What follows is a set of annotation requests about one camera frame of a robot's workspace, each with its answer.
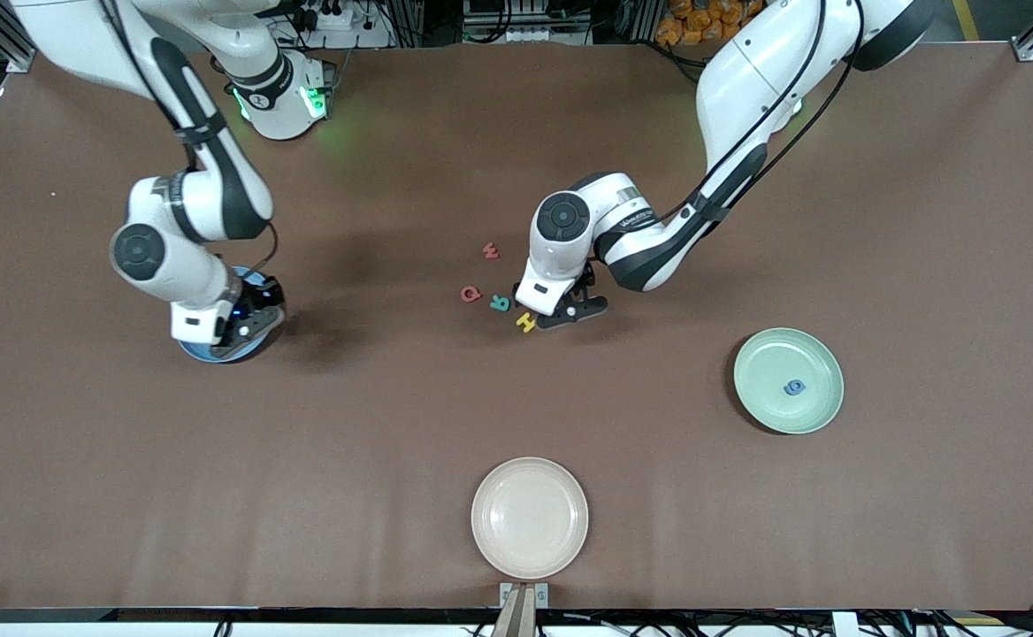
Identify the blue plate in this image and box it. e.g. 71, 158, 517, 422
176, 265, 280, 365

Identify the beige plate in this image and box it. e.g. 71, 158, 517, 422
471, 457, 590, 581

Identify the green plate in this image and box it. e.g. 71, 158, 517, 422
733, 327, 846, 435

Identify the brown table mat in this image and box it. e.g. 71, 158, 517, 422
0, 42, 1033, 613

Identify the white black electronics box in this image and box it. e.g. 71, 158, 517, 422
463, 0, 593, 45

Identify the orange fruit pile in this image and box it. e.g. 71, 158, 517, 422
655, 0, 765, 47

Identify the white power strip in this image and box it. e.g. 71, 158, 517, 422
291, 0, 394, 50

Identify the grey metal mount bracket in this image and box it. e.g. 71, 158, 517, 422
499, 581, 550, 610

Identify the beige camera mount pole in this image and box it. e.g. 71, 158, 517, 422
492, 588, 537, 637

